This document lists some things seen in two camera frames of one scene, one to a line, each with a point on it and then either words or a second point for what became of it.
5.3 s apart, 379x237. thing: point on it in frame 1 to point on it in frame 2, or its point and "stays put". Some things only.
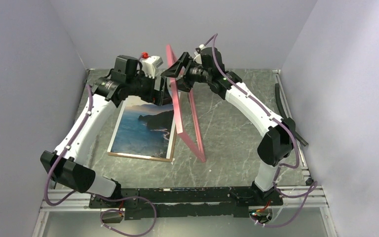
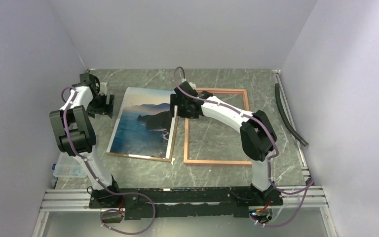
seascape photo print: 144,129 stays put
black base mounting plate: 185,203 stays put
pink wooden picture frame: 172,57 to 186,135
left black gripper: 162,97 to 105,109
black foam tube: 297,136 stays put
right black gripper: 184,83 to 175,100
